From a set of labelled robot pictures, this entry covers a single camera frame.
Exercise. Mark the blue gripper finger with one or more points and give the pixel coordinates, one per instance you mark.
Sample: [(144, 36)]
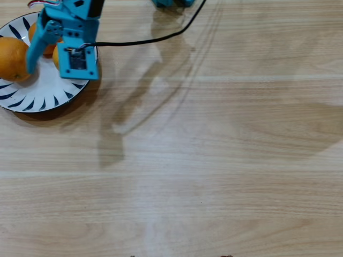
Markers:
[(37, 52)]

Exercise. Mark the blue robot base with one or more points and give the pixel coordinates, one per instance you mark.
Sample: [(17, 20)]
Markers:
[(171, 2)]

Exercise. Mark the large orange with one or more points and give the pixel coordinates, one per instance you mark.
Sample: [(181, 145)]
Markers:
[(12, 59)]

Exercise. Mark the yellowish orange with stem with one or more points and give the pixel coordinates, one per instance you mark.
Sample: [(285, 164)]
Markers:
[(55, 57)]

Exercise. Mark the small dark orange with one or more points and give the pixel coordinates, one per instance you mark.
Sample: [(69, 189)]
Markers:
[(49, 49)]

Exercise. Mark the small brown edge object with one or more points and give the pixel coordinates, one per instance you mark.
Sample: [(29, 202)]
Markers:
[(226, 256)]

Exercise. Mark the white plate blue leaf pattern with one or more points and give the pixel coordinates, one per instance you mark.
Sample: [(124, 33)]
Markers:
[(43, 91)]

